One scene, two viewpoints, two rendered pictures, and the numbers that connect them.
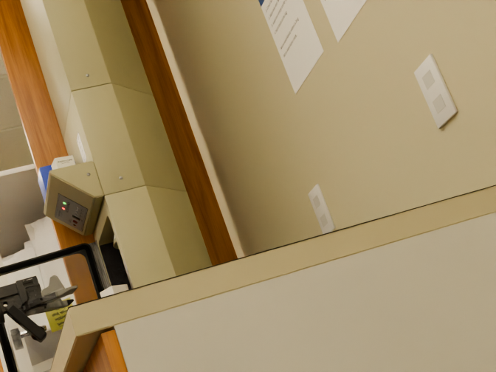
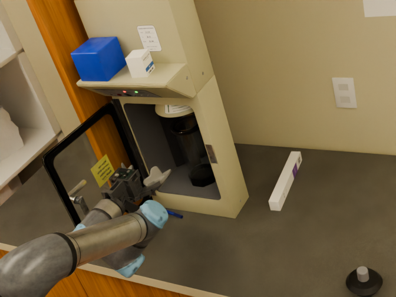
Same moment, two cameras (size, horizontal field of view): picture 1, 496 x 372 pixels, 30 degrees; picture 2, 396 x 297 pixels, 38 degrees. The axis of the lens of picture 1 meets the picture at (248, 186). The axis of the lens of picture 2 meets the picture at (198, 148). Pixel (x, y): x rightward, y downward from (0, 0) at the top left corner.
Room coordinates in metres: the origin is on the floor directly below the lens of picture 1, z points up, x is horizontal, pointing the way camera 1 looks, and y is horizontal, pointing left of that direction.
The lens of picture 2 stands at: (1.00, 1.14, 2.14)
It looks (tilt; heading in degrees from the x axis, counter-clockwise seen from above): 32 degrees down; 329
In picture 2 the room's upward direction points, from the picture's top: 18 degrees counter-clockwise
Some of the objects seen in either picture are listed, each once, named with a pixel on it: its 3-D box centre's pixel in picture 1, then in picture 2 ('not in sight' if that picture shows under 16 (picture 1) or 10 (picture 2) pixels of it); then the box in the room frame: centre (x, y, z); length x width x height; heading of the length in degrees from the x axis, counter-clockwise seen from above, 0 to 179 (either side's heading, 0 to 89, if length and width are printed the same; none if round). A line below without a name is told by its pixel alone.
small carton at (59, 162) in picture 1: (65, 170); (140, 63); (2.31, 0.44, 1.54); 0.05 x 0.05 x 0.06; 29
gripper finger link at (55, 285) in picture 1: (57, 286); (157, 174); (2.26, 0.54, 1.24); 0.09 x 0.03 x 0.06; 76
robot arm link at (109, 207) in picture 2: not in sight; (106, 213); (2.26, 0.72, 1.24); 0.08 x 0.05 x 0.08; 20
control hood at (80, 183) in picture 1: (71, 204); (135, 88); (2.35, 0.46, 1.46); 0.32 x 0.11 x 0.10; 20
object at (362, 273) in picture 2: not in sight; (363, 279); (1.73, 0.35, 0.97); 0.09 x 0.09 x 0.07
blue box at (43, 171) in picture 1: (60, 184); (99, 59); (2.44, 0.49, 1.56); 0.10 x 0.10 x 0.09; 20
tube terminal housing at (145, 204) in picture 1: (152, 233); (180, 95); (2.42, 0.29, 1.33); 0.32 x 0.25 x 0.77; 20
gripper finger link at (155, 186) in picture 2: (43, 301); (145, 188); (2.27, 0.58, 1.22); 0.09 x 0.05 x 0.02; 76
